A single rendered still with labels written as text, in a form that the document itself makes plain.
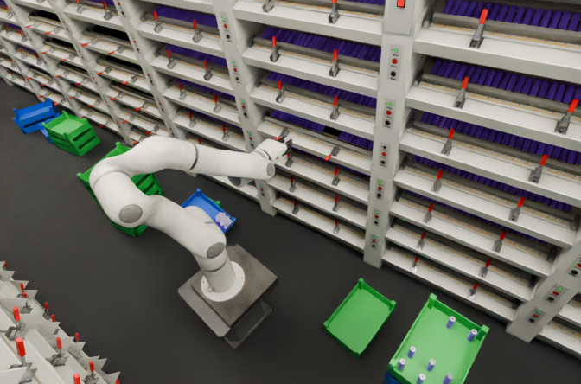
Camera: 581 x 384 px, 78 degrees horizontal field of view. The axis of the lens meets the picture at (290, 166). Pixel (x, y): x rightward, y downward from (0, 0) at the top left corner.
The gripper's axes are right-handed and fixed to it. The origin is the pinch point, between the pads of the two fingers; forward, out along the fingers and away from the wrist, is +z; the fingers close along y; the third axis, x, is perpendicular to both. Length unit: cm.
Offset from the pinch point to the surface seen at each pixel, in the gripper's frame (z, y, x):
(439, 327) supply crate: -14, -77, 43
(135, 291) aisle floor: -48, 63, 93
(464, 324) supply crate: -9, -84, 41
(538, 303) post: 20, -106, 45
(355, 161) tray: 15.2, -25.9, 7.4
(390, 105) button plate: 5.7, -38.6, -24.6
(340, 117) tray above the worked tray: 12.1, -17.9, -11.9
